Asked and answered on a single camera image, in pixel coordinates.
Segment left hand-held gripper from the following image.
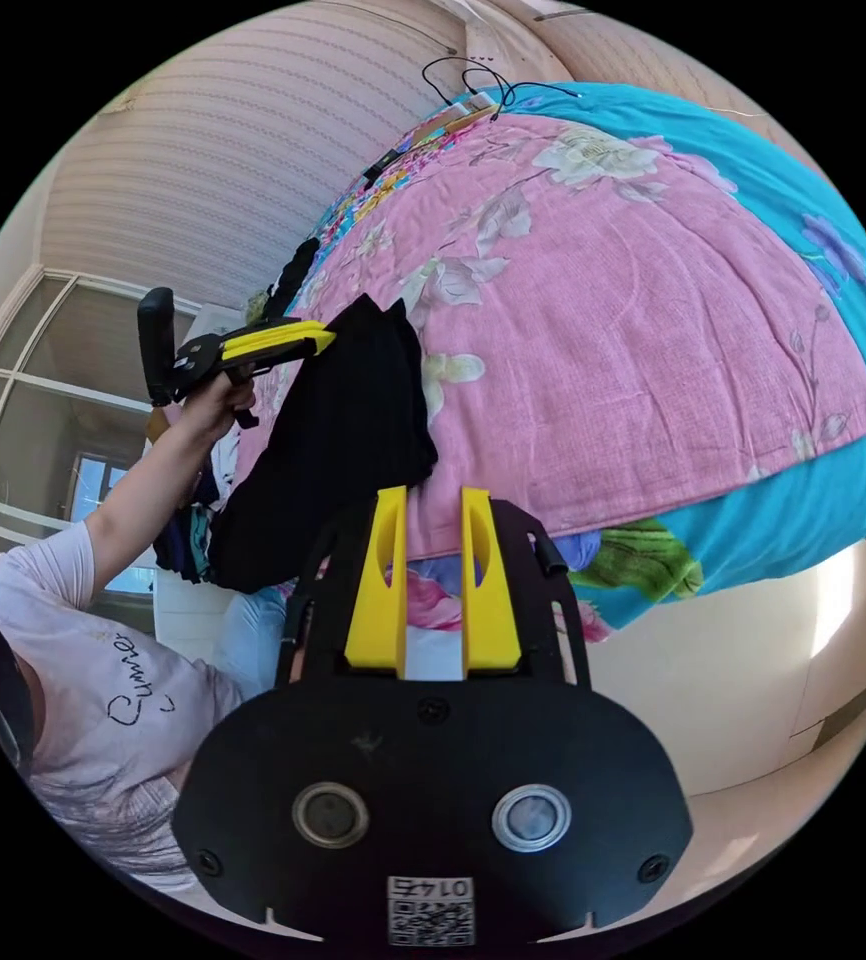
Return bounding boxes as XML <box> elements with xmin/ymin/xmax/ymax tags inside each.
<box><xmin>173</xmin><ymin>320</ymin><xmax>338</xmax><ymax>393</ymax></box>

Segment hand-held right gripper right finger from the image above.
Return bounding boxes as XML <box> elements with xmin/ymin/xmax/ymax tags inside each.
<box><xmin>461</xmin><ymin>487</ymin><xmax>522</xmax><ymax>671</ymax></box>

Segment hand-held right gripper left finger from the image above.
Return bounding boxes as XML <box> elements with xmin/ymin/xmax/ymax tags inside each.
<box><xmin>344</xmin><ymin>485</ymin><xmax>409</xmax><ymax>671</ymax></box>

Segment black long pants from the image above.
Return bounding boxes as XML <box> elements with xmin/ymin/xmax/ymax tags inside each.
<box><xmin>207</xmin><ymin>293</ymin><xmax>440</xmax><ymax>595</ymax></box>

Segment person's left forearm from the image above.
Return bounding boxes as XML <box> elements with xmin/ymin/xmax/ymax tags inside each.
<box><xmin>84</xmin><ymin>410</ymin><xmax>217</xmax><ymax>595</ymax></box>

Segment person's left hand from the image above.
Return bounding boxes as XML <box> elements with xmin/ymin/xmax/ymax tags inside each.
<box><xmin>176</xmin><ymin>377</ymin><xmax>257</xmax><ymax>453</ymax></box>

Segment window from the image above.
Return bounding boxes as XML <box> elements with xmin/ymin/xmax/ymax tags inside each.
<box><xmin>0</xmin><ymin>268</ymin><xmax>203</xmax><ymax>601</ymax></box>

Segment person's body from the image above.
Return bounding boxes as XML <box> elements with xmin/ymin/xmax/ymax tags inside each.
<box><xmin>0</xmin><ymin>517</ymin><xmax>292</xmax><ymax>895</ymax></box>

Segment bed with pink floral quilt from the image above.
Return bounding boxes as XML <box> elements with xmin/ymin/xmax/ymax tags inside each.
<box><xmin>231</xmin><ymin>80</ymin><xmax>866</xmax><ymax>648</ymax></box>

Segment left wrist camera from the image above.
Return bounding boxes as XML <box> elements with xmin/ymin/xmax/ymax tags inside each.
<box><xmin>137</xmin><ymin>287</ymin><xmax>178</xmax><ymax>408</ymax></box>

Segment black cable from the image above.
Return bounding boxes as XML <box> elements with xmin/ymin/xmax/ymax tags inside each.
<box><xmin>421</xmin><ymin>55</ymin><xmax>586</xmax><ymax>108</ymax></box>

